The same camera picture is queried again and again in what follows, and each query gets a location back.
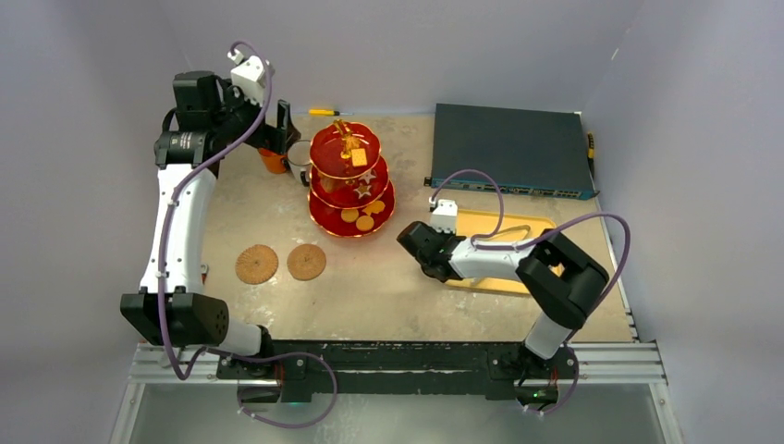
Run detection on purple cable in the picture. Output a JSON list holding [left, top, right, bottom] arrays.
[[155, 40, 339, 432], [428, 168, 632, 418]]

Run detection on chocolate star cookie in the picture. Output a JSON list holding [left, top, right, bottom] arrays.
[[354, 184, 373, 200]]

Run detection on yellow serving tray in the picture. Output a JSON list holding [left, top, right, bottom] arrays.
[[446, 209, 556, 295]]

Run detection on white-iced star cookie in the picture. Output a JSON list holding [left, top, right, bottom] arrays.
[[358, 169, 377, 185]]

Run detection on white enamel mug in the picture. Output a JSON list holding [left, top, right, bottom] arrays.
[[286, 140, 312, 188]]

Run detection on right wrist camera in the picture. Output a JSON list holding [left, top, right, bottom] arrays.
[[429, 198, 459, 235]]

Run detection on dark network switch box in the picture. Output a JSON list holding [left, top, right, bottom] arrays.
[[423, 104, 599, 201]]

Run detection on yellow black tool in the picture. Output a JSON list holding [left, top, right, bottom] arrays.
[[586, 132, 595, 160]]

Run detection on orange fish-shaped cake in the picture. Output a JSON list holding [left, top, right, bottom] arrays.
[[362, 199, 386, 216]]

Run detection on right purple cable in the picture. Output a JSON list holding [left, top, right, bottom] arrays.
[[428, 168, 632, 418]]

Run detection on orange mug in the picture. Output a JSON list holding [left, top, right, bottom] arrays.
[[257, 148, 289, 175]]

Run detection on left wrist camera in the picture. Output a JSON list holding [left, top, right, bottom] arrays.
[[227, 49, 275, 106]]

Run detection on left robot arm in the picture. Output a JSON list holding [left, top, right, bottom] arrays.
[[120, 59, 297, 378]]

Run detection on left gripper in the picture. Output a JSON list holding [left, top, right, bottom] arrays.
[[211, 79, 300, 154]]

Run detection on black base frame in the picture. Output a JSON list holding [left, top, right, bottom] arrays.
[[216, 339, 578, 404]]

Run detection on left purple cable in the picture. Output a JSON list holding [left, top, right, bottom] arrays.
[[155, 40, 339, 432]]

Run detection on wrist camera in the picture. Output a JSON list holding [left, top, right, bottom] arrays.
[[429, 198, 459, 235], [227, 49, 275, 106]]

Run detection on round biscuit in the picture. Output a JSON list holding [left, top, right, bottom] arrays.
[[340, 209, 360, 224], [355, 215, 375, 232]]

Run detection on metal white-tipped tongs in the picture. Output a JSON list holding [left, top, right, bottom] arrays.
[[472, 224, 532, 242]]

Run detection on red three-tier cake stand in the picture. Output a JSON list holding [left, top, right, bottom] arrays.
[[308, 119, 396, 238]]

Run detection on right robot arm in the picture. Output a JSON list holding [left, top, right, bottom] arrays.
[[397, 221, 610, 376]]

